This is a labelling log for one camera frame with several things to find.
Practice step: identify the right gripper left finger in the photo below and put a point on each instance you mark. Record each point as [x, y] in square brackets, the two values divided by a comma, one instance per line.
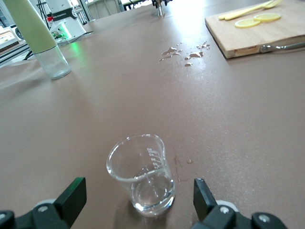
[66, 202]

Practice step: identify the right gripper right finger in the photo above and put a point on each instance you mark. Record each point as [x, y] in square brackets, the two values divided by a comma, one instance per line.
[205, 202]

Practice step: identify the clear glass measuring cup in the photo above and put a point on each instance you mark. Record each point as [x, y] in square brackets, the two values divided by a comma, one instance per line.
[152, 198]

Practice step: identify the steel double jigger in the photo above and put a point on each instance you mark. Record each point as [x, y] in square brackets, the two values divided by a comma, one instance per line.
[161, 11]

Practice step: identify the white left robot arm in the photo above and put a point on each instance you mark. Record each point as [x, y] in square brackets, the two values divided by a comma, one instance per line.
[69, 26]

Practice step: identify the brown table cover sheet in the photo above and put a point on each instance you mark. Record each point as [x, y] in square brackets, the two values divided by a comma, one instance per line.
[119, 107]

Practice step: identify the spilled water drops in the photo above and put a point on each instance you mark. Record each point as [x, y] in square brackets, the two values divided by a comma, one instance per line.
[196, 55]

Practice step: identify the green sleeved glass bottle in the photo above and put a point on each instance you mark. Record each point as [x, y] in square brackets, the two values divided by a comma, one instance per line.
[35, 28]

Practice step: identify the wooden cutting board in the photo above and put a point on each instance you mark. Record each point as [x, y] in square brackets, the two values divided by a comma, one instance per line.
[262, 33]

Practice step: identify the lemon slice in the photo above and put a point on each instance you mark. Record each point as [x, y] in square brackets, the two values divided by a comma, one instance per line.
[247, 23]
[267, 17]

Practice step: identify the yellow plastic knife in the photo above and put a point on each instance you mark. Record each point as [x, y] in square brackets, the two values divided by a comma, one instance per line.
[222, 17]

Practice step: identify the yellow plastic fork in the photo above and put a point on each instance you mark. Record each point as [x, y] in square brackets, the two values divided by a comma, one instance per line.
[240, 13]

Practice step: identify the aluminium frame rail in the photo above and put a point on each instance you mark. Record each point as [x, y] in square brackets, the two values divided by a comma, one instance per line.
[14, 53]

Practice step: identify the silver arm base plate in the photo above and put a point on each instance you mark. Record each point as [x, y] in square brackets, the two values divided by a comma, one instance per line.
[78, 37]

